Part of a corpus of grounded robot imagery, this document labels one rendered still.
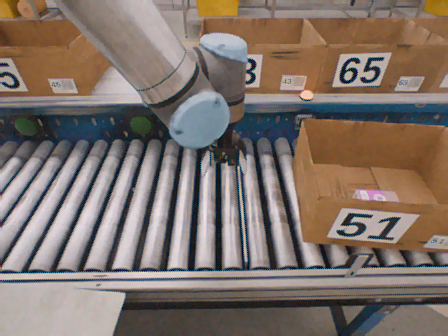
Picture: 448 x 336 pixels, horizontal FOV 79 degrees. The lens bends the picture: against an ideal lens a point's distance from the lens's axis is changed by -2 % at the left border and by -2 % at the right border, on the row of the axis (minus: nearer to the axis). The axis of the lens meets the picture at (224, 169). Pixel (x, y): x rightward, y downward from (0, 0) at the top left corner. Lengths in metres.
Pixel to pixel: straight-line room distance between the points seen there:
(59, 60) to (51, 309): 0.71
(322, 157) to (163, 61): 0.66
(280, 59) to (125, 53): 0.66
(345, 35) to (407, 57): 0.30
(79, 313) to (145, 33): 0.55
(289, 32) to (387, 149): 0.59
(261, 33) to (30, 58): 0.80
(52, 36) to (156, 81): 1.03
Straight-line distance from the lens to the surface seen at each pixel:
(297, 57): 0.95
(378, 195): 0.82
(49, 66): 1.07
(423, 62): 1.13
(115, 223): 0.79
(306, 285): 0.68
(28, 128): 1.14
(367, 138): 0.89
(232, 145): 0.65
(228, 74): 0.54
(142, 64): 0.34
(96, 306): 0.68
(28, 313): 0.74
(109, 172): 0.93
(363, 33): 1.32
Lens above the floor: 1.34
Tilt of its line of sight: 43 degrees down
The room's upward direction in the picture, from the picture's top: straight up
